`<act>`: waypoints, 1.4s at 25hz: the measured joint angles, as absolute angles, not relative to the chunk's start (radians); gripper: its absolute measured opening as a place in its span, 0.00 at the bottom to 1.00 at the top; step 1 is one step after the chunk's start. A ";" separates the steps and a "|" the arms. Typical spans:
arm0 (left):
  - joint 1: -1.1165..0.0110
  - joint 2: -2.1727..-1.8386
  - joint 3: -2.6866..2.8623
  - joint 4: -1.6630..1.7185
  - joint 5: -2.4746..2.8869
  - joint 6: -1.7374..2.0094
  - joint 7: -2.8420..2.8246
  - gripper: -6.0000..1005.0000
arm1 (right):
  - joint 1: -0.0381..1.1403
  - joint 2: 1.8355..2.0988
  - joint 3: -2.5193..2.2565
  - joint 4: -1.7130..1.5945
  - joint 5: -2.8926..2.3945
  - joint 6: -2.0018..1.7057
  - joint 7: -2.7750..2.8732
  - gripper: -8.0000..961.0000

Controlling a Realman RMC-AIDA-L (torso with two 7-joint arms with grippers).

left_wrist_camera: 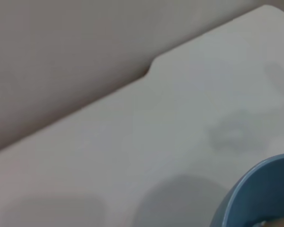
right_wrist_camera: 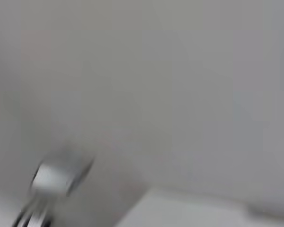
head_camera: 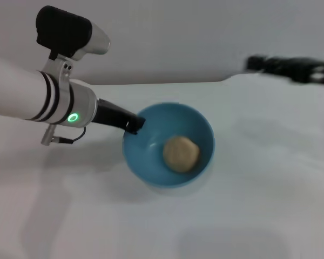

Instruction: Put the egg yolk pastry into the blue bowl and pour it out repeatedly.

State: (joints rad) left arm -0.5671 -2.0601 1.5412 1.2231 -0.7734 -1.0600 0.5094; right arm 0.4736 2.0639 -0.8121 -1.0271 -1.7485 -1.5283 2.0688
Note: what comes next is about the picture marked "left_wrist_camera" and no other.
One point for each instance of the blue ceramic bowl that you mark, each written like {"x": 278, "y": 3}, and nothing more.
{"x": 262, "y": 189}

